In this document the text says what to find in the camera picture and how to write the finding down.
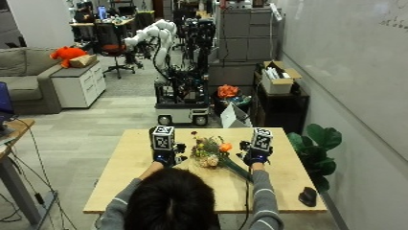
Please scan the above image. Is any black office chair red seat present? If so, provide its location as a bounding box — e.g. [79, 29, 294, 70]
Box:
[93, 22, 138, 80]

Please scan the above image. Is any white marker cube glove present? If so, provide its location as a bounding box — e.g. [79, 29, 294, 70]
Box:
[250, 127, 274, 152]
[152, 125, 176, 151]

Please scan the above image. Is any green leafy potted plant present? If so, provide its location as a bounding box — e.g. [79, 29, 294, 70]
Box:
[287, 124, 343, 195]

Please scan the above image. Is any black cable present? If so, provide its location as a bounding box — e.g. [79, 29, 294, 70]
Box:
[237, 172, 253, 230]

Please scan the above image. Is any brown paper bag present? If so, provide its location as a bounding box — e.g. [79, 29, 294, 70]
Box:
[69, 54, 99, 68]

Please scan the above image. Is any mixed flower bouquet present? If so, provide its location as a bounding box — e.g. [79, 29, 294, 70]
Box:
[189, 130, 254, 183]

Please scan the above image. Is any grey metal cabinet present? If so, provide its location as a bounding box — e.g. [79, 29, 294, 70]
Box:
[216, 8, 282, 63]

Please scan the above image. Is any grey sofa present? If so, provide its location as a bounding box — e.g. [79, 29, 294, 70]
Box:
[0, 47, 64, 115]

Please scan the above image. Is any person's left hand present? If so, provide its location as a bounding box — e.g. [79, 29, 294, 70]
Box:
[148, 126, 189, 168]

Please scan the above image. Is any open cardboard box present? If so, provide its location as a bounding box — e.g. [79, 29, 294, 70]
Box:
[261, 60, 303, 95]

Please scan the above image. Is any white folded carton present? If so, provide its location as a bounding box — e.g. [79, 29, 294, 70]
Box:
[220, 102, 254, 129]

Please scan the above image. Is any blue monitor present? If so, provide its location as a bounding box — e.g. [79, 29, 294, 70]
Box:
[0, 81, 16, 117]

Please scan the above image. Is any white whiteboard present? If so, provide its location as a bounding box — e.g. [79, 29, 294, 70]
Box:
[275, 0, 408, 162]

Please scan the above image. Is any person's right hand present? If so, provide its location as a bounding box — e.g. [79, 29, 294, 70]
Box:
[237, 140, 274, 167]

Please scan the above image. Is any the person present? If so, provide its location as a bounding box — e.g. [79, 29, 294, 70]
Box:
[99, 161, 286, 230]

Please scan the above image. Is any white marker cube left glove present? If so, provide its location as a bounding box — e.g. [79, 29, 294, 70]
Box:
[152, 125, 176, 151]

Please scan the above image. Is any wooden side desk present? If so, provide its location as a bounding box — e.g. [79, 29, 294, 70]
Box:
[0, 118, 59, 226]

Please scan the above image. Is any orange cloth bundle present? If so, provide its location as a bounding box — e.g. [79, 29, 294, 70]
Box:
[217, 83, 241, 100]

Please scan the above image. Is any white marker cube right glove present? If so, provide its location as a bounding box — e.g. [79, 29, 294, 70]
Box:
[250, 127, 274, 152]

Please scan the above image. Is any cluttered office desk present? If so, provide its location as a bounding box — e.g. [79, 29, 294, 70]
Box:
[69, 4, 156, 36]

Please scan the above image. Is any black object on table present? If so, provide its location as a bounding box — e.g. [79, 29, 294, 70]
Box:
[298, 186, 319, 208]

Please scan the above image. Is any dark shelf cabinet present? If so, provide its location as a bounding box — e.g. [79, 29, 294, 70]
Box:
[251, 71, 311, 135]

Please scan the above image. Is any white drawer cabinet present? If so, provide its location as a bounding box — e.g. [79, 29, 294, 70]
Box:
[49, 60, 108, 109]

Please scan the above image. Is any white mobile robot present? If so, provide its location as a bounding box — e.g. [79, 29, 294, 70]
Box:
[124, 18, 217, 127]

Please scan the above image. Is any orange plush toy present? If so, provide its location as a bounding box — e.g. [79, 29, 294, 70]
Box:
[48, 46, 88, 69]

